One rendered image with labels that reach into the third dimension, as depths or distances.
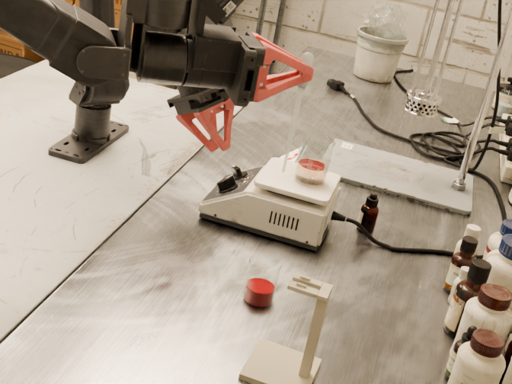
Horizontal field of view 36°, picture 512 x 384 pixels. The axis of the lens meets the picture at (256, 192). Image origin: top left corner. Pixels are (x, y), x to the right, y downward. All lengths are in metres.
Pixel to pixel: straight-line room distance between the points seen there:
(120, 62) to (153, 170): 0.57
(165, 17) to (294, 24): 2.80
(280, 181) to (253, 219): 0.07
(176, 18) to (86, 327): 0.38
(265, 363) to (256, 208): 0.33
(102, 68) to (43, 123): 0.71
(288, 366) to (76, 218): 0.43
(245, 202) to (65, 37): 0.48
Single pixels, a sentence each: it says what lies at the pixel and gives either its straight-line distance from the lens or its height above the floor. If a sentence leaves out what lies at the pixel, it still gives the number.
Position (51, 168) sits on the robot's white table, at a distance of 1.36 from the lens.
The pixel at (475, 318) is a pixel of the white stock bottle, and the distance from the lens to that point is 1.02.
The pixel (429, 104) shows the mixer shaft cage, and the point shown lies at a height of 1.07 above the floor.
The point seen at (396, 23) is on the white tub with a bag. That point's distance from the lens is 2.15.
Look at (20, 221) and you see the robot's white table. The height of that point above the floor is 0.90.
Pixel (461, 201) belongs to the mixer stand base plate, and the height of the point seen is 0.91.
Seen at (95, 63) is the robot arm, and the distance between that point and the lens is 0.84.
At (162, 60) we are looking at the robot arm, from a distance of 0.86.
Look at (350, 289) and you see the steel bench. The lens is 1.15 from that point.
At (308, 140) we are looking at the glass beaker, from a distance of 1.23.
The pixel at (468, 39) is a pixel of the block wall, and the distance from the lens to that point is 3.56.
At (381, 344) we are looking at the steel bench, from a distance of 1.05.
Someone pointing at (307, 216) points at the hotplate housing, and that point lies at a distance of 1.19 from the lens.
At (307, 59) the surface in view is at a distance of 0.93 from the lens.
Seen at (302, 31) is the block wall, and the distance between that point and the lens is 3.64.
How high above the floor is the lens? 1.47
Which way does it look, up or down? 25 degrees down
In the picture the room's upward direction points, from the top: 11 degrees clockwise
